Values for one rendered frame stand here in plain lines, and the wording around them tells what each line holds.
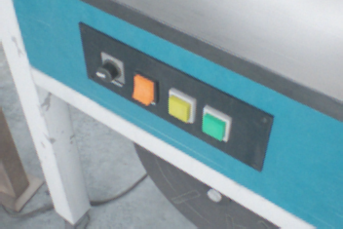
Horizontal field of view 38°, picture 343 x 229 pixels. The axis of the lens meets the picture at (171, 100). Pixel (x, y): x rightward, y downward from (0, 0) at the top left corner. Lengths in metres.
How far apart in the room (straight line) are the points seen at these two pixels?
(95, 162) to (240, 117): 0.83
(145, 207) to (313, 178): 0.74
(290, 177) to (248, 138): 0.06
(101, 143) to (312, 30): 0.92
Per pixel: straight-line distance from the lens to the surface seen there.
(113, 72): 0.57
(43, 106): 0.81
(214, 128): 0.51
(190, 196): 1.03
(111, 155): 1.30
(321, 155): 0.49
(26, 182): 1.27
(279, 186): 0.55
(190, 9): 0.50
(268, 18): 0.50
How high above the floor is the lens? 1.03
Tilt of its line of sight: 46 degrees down
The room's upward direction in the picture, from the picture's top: straight up
